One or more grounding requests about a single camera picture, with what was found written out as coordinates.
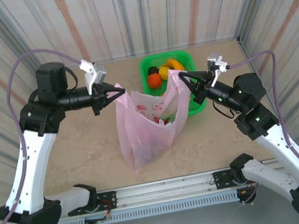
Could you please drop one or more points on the dark fake mangosteen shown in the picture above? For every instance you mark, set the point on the dark fake mangosteen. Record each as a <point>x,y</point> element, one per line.
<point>152,70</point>

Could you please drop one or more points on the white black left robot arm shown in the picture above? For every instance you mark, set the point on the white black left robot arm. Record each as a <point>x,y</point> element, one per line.
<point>30,172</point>

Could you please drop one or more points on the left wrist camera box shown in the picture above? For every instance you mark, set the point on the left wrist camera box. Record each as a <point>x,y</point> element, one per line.
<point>98,74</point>

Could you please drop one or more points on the yellow fake lemon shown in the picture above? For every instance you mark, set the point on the yellow fake lemon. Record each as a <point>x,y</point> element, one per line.
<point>164,73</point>

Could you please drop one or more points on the aluminium enclosure frame profile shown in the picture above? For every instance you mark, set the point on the aluminium enclosure frame profile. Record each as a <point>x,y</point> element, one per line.
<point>244,49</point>
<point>129,57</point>

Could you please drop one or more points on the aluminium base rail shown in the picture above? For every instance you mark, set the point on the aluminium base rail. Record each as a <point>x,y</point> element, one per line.
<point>165,187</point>

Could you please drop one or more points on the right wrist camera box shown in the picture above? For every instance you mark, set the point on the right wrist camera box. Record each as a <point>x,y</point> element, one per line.
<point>215,62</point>

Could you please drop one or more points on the pink translucent plastic bag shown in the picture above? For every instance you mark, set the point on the pink translucent plastic bag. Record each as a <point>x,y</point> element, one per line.
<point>142,136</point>

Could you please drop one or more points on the yellow fake banana bunch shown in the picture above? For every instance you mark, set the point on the yellow fake banana bunch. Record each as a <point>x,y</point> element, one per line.
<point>173,64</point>

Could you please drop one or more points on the fake orange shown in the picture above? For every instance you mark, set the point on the fake orange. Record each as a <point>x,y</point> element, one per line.
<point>154,81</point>

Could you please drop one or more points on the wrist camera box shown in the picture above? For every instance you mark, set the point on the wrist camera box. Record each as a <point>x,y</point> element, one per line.
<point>215,62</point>
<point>98,74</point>

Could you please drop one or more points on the pink fake dragon fruit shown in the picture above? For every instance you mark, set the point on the pink fake dragon fruit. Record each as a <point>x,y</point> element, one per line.
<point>159,120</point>

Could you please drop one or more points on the green perforated plastic basket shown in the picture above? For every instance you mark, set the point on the green perforated plastic basket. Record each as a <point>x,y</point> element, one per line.
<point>190,65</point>

